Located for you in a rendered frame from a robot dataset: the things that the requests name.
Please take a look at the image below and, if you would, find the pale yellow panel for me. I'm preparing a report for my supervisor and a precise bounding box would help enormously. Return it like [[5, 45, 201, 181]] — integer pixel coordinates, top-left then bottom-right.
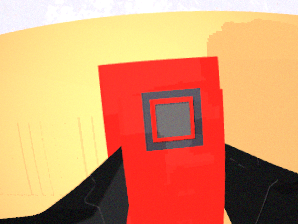
[[0, 11, 298, 220]]

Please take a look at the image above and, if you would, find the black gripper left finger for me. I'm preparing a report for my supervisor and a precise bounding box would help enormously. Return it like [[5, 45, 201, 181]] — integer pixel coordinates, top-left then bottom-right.
[[0, 147, 129, 224]]

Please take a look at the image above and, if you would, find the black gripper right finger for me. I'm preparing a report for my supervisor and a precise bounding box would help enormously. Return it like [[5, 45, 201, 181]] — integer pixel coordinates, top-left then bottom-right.
[[223, 143, 298, 224]]

